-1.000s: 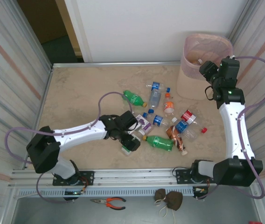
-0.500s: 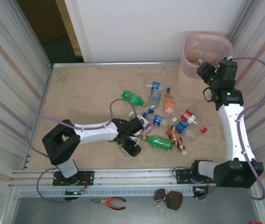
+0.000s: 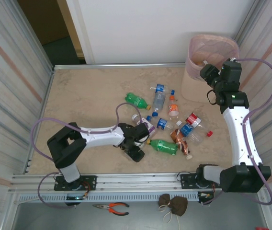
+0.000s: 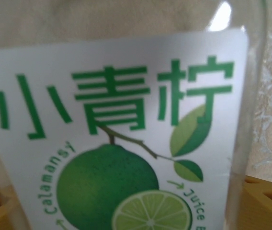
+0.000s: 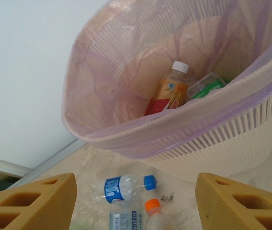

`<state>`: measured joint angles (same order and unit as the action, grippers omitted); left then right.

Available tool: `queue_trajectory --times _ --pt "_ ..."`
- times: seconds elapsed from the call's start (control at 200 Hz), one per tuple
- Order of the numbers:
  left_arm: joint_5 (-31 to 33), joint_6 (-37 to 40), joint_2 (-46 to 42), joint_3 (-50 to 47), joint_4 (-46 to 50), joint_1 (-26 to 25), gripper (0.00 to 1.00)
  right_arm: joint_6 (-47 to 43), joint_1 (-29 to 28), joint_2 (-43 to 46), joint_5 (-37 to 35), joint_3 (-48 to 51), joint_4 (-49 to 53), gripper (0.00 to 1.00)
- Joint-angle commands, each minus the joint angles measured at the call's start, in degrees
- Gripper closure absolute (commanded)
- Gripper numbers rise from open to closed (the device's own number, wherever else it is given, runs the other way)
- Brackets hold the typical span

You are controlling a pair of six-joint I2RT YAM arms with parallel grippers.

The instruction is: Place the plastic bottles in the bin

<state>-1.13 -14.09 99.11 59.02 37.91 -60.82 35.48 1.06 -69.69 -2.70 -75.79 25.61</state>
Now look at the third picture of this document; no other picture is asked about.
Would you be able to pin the long pepsi bottle blue cap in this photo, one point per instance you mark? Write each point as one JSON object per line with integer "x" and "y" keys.
{"x": 160, "y": 88}

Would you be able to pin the brown wooden door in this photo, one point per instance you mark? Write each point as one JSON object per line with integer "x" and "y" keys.
{"x": 45, "y": 21}

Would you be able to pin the red label bottle red cap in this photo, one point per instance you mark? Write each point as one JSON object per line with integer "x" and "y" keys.
{"x": 193, "y": 119}

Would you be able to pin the green soda bottle yellow cap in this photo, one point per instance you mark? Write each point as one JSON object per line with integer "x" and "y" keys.
{"x": 163, "y": 146}
{"x": 136, "y": 100}

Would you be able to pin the orange label bottle orange cap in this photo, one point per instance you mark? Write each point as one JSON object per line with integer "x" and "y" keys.
{"x": 173, "y": 108}

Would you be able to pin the beige ribbed waste bin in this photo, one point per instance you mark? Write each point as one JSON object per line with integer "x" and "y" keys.
{"x": 193, "y": 88}

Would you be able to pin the clear bottle grey-blue label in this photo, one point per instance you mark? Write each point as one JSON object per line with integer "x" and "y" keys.
{"x": 159, "y": 100}

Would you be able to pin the blue label bottle white cap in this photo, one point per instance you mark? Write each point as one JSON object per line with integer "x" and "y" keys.
{"x": 186, "y": 129}

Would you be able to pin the aluminium table edge rail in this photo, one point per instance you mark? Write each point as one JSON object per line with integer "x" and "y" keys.
{"x": 119, "y": 65}

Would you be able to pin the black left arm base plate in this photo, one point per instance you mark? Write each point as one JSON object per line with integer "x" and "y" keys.
{"x": 90, "y": 179}

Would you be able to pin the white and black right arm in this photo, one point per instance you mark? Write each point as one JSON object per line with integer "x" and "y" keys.
{"x": 240, "y": 136}

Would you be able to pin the pink plastic bin liner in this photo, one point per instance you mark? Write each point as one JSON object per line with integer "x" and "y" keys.
{"x": 210, "y": 45}

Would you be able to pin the aluminium mounting rail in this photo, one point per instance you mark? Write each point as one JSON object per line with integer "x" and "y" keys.
{"x": 138, "y": 180}

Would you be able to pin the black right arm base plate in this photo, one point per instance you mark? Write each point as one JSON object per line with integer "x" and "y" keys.
{"x": 186, "y": 178}

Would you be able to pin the short pepsi bottle blue cap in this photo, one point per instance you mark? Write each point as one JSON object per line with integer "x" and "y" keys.
{"x": 162, "y": 123}

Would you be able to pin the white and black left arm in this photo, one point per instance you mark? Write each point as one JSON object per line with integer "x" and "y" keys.
{"x": 102, "y": 136}

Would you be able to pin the brown coffee bottle beige cap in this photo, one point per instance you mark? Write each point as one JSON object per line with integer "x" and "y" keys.
{"x": 180, "y": 141}

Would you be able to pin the small red object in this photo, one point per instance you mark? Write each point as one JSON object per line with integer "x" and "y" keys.
{"x": 260, "y": 228}

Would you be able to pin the purple grape label bottle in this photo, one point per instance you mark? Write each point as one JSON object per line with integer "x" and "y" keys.
{"x": 152, "y": 129}

